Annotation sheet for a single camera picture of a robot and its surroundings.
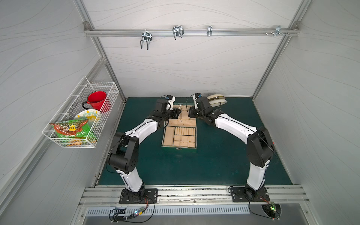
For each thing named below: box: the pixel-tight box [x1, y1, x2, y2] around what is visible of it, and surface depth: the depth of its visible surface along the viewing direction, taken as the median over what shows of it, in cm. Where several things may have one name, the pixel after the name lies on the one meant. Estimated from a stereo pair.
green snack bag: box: [49, 118, 91, 139], surface depth 55 cm
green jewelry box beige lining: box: [161, 103, 197, 149], surface depth 95 cm
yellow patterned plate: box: [73, 108, 100, 129], surface depth 67 cm
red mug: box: [82, 90, 111, 113], surface depth 68 cm
